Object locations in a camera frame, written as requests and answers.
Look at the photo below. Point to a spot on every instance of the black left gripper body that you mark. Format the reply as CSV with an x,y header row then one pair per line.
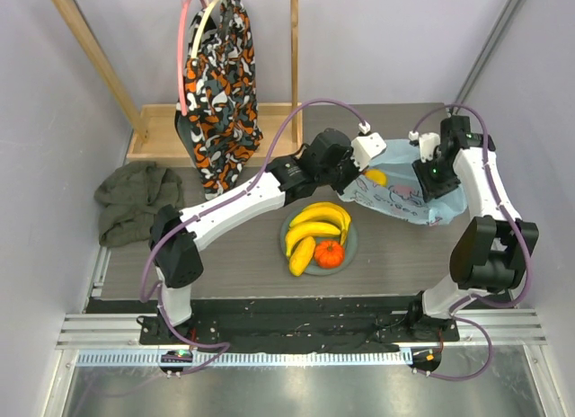
x,y
340,177

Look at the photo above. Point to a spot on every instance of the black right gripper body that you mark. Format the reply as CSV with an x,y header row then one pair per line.
x,y
422,173

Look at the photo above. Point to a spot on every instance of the light blue cartoon plastic bag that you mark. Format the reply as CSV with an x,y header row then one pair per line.
x,y
401,196

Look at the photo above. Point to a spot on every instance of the yellow fake banana bunch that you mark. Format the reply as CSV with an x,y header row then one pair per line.
x,y
322,219

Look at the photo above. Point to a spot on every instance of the orange fake fruit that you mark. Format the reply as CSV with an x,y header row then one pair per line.
x,y
329,254

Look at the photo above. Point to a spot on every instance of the yellow fake mango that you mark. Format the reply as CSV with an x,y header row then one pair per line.
x,y
301,256

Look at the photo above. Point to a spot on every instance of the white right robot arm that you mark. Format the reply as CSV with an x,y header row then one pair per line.
x,y
493,255

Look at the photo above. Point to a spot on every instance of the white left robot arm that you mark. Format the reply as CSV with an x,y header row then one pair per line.
x,y
178,236

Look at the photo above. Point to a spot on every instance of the grey-green round plate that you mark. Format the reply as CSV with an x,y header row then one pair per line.
x,y
313,269

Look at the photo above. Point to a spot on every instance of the orange camouflage patterned garment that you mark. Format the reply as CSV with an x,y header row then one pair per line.
x,y
220,131

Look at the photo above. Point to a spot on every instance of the cream clothes hanger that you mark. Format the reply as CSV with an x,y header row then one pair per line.
x,y
201,27

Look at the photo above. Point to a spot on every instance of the wooden clothes rack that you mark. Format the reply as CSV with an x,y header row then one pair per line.
x,y
132,45

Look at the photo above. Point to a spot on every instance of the pink clothes hanger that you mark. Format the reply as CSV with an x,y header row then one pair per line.
x,y
181,53

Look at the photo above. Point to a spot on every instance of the olive green crumpled cloth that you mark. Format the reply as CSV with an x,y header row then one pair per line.
x,y
131,197

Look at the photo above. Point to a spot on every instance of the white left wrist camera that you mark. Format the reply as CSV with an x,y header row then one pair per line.
x,y
366,146

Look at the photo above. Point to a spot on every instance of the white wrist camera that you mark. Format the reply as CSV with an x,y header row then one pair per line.
x,y
366,146
427,143

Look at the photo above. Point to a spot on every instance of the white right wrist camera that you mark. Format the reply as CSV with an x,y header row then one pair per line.
x,y
427,143

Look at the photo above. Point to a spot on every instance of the slotted white cable duct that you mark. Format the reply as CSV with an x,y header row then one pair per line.
x,y
175,358

